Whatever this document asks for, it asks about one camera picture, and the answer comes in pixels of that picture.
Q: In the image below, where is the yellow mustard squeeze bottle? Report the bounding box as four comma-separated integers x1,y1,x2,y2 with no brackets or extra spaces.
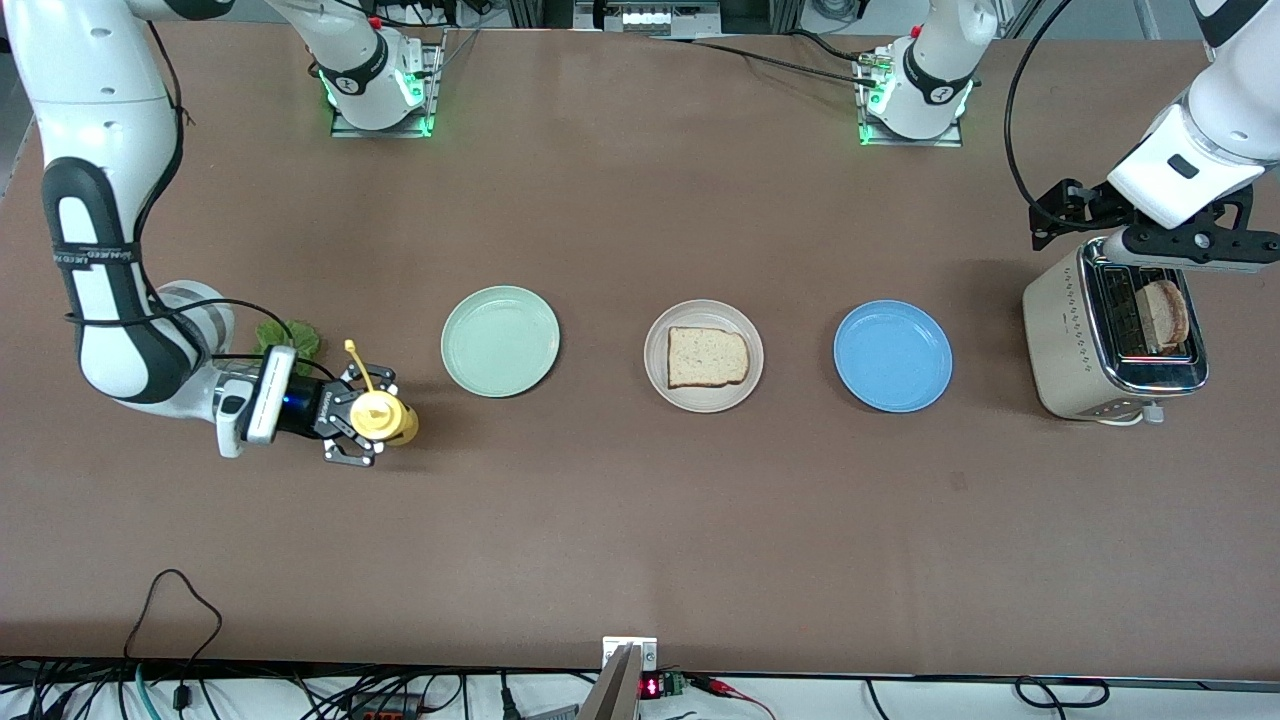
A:
344,339,420,447

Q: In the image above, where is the green lettuce leaf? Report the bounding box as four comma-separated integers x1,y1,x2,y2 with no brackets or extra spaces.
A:
255,318,323,363

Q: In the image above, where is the toasted bread slice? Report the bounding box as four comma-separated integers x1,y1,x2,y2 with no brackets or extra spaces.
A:
667,326,751,390
1143,279,1191,353

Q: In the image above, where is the pale green plate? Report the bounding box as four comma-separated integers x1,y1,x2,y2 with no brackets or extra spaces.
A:
441,285,562,399

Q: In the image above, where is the blue plate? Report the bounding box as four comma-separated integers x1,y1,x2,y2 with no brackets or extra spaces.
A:
833,299,955,414

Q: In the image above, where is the beige plate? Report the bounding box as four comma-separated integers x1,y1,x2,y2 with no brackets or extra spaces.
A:
643,299,766,414

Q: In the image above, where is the beige chrome toaster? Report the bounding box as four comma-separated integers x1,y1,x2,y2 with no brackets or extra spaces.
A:
1021,236,1211,427

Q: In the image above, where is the control box with lights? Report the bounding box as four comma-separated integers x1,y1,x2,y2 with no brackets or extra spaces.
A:
575,0,723,39

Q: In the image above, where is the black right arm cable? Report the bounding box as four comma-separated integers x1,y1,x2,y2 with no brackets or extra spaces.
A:
60,20,346,386
210,352,341,383

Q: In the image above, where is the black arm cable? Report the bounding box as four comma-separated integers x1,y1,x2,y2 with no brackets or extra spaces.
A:
1005,0,1076,216
210,352,341,383
60,20,346,386

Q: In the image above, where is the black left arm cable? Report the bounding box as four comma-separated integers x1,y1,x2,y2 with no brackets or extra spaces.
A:
1005,0,1076,216

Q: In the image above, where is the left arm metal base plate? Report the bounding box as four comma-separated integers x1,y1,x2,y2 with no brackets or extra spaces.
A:
855,55,966,149

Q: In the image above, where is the thin black looped cable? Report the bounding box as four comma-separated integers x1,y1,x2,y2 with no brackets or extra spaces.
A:
122,568,223,691

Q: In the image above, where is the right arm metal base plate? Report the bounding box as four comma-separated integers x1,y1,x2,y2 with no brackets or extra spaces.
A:
330,28,446,139

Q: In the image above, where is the black base power cable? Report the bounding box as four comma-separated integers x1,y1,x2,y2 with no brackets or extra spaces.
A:
650,35,881,89

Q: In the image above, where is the grey camera pole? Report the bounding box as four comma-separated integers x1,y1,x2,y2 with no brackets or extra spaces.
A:
578,645,641,720

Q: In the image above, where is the silver camera mount bracket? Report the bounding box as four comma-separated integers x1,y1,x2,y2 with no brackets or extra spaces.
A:
602,637,659,673

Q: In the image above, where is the red clip lead cable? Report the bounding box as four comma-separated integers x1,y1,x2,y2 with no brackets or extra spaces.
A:
690,675,776,720

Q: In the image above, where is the black coiled cable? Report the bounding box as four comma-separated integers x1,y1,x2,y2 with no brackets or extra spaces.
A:
1015,677,1111,709

